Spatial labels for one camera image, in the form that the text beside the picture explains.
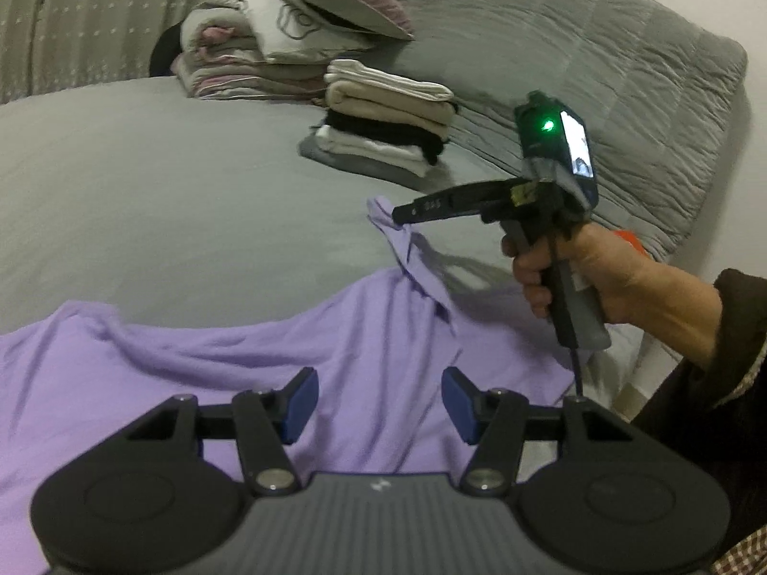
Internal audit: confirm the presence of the purple shirt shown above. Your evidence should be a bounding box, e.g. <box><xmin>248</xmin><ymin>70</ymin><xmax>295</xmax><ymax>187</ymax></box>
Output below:
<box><xmin>0</xmin><ymin>195</ymin><xmax>579</xmax><ymax>575</ymax></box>

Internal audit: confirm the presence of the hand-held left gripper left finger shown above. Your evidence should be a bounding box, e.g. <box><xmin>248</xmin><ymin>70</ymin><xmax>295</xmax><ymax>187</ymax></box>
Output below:
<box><xmin>126</xmin><ymin>367</ymin><xmax>320</xmax><ymax>495</ymax></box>

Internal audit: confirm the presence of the folded grey pink quilt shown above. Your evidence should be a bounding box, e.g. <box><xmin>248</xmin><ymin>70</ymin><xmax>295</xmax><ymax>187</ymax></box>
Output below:
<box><xmin>171</xmin><ymin>0</ymin><xmax>337</xmax><ymax>100</ymax></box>

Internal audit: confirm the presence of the person's right hand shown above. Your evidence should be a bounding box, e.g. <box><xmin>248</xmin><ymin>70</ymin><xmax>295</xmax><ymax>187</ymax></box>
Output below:
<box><xmin>502</xmin><ymin>223</ymin><xmax>654</xmax><ymax>324</ymax></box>

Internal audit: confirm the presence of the grey quilted pillow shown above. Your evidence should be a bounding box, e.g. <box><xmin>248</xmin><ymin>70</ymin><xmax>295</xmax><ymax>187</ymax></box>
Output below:
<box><xmin>348</xmin><ymin>0</ymin><xmax>750</xmax><ymax>261</ymax></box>

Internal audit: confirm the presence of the white printed pillow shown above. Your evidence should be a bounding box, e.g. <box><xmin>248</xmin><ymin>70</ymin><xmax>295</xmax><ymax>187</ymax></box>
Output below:
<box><xmin>240</xmin><ymin>0</ymin><xmax>375</xmax><ymax>66</ymax></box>

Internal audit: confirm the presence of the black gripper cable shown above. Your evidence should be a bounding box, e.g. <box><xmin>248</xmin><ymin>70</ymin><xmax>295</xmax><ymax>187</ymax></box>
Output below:
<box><xmin>563</xmin><ymin>338</ymin><xmax>587</xmax><ymax>401</ymax></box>

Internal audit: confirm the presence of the person's right forearm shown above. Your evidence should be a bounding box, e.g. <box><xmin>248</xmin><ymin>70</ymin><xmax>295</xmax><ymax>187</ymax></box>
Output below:
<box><xmin>641</xmin><ymin>264</ymin><xmax>767</xmax><ymax>384</ymax></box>

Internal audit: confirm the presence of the stack of folded clothes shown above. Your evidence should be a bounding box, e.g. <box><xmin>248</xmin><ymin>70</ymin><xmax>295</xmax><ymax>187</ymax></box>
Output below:
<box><xmin>298</xmin><ymin>60</ymin><xmax>459</xmax><ymax>177</ymax></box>

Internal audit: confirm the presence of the person's dark jacket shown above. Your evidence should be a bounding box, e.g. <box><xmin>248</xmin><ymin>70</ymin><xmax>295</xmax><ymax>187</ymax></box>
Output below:
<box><xmin>629</xmin><ymin>335</ymin><xmax>767</xmax><ymax>575</ymax></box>

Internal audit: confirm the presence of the grey star-patterned curtain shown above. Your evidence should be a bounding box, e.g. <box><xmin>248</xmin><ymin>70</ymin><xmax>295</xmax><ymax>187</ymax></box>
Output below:
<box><xmin>0</xmin><ymin>0</ymin><xmax>244</xmax><ymax>104</ymax></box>

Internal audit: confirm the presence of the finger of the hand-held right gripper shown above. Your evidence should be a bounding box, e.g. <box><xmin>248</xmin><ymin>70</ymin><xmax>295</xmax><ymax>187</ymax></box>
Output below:
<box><xmin>392</xmin><ymin>178</ymin><xmax>516</xmax><ymax>225</ymax></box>

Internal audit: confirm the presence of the checked cloth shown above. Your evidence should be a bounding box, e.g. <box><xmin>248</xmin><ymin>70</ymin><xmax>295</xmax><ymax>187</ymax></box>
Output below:
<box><xmin>710</xmin><ymin>524</ymin><xmax>767</xmax><ymax>575</ymax></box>

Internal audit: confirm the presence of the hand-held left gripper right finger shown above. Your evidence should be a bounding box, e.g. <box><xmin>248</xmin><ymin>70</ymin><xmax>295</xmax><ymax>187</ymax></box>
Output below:
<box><xmin>442</xmin><ymin>367</ymin><xmax>624</xmax><ymax>497</ymax></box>

